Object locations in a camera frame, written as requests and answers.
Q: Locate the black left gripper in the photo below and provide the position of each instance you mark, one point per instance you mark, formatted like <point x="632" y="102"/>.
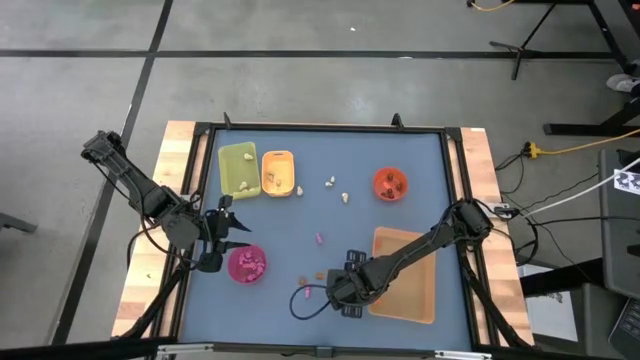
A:
<point x="216" y="230"/>

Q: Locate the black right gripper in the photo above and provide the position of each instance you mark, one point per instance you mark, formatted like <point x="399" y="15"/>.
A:
<point x="355" y="285"/>

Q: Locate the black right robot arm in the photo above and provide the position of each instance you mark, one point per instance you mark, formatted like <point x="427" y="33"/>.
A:
<point x="425" y="245"/>

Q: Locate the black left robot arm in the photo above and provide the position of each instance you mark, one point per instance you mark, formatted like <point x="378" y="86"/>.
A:
<point x="145" y="195"/>

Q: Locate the pink round plastic bowl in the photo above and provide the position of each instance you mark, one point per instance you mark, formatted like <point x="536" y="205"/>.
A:
<point x="235" y="272"/>

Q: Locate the green translucent plastic bin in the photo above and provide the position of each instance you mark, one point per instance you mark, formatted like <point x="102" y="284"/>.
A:
<point x="232" y="170"/>

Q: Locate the large orange plastic bin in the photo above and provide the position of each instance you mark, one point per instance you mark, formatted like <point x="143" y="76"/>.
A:
<point x="420" y="300"/>

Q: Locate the small yellow-orange plastic bin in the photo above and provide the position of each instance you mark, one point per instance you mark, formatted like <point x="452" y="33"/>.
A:
<point x="282" y="165"/>

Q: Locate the orange round plastic bowl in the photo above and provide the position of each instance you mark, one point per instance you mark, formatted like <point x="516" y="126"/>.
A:
<point x="380" y="180"/>

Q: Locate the black metal beam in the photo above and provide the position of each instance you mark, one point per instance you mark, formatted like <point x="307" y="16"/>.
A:
<point x="75" y="350"/>

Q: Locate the white box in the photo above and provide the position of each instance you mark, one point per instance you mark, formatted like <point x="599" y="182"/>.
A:
<point x="550" y="312"/>

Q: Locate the grey floor object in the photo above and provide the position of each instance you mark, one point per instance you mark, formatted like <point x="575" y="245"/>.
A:
<point x="17" y="223"/>

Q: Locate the yellow power splitter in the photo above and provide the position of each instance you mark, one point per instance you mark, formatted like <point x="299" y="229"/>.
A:
<point x="533" y="150"/>

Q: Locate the grey cabinet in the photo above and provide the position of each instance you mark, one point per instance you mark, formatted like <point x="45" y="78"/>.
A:
<point x="617" y="240"/>

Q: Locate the black keyboard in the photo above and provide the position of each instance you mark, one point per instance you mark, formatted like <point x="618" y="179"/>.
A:
<point x="627" y="327"/>

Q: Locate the black tripod stand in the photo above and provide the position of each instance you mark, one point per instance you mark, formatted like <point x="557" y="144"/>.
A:
<point x="520" y="49"/>

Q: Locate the white printed tag paper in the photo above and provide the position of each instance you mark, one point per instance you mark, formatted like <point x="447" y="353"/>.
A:
<point x="627" y="181"/>

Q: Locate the silver frame bracket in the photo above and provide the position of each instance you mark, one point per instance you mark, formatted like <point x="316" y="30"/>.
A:
<point x="185" y="347"/>
<point x="462" y="355"/>

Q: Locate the black aluminium table frame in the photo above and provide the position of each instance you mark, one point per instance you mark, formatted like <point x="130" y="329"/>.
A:
<point x="325" y="127"/>

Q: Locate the black desk frame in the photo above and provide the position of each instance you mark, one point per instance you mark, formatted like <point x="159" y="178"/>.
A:
<point x="575" y="129"/>

